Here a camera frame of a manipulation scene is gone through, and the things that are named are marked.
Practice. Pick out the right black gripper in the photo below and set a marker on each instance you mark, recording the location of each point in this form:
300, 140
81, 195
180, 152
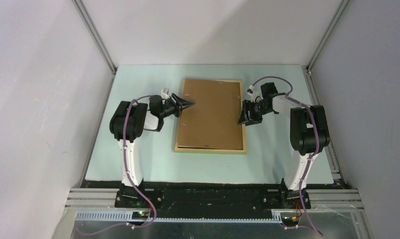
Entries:
252, 119

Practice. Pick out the brown backing board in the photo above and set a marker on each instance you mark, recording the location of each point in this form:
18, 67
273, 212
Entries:
210, 115

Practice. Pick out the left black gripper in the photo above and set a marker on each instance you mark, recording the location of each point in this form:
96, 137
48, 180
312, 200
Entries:
182, 104

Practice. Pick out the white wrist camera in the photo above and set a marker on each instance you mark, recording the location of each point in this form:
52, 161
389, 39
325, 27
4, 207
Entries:
255, 96
165, 94

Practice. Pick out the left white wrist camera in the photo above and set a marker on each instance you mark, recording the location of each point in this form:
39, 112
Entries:
165, 94

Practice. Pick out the wooden picture frame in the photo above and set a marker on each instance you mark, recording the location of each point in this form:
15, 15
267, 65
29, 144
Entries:
243, 132

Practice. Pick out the aluminium frame rails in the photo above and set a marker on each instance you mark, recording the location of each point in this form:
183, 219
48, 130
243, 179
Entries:
334, 214

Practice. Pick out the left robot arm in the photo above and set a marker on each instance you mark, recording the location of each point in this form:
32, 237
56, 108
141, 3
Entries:
127, 124

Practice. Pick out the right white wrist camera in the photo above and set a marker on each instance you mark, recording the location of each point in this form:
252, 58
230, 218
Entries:
255, 96

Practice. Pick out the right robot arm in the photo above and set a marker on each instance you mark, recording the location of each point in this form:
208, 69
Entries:
309, 133

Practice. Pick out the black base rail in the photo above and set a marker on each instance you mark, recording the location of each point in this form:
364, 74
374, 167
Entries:
208, 201

